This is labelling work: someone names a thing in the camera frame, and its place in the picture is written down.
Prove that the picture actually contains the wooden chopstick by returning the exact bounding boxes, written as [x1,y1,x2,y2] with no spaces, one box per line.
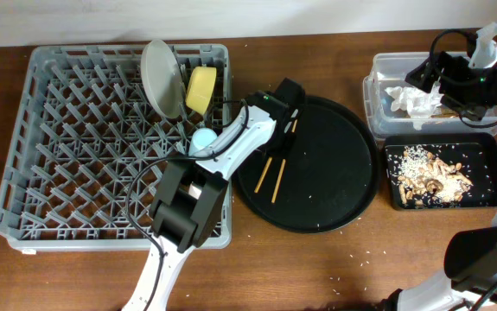
[271,119,298,204]
[254,156,273,194]

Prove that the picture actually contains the white paper napkin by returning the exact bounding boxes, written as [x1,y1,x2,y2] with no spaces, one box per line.
[385,83,443,130]

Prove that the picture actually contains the light blue plastic cup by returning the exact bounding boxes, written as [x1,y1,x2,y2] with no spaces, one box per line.
[188,128,217,156]

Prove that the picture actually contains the yellow bowl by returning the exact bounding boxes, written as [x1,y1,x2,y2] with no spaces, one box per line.
[186,67,217,115]

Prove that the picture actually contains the golden brown food scraps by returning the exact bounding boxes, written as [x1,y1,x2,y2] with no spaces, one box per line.
[387,145,475,209]

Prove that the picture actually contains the white ceramic plate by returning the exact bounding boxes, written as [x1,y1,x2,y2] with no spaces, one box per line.
[140,40,184,119]

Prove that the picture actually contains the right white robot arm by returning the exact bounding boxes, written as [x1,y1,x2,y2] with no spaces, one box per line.
[378,23,497,310]

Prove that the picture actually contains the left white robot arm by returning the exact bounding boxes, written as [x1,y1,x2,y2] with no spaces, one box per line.
[124,91,306,310]

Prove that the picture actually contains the black rectangular waste tray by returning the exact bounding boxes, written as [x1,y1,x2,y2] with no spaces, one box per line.
[384,133,497,211]

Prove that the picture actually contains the clear plastic waste bin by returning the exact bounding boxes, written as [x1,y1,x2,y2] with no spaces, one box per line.
[362,52,474,141]

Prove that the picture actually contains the grey plastic dishwasher rack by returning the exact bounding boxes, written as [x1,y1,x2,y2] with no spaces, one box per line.
[0,43,233,253]

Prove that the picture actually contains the round black serving tray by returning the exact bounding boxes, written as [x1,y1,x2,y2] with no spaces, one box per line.
[233,96,381,233]

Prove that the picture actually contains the right black camera cable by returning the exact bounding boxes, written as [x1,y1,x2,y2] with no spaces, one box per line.
[428,28,497,130]

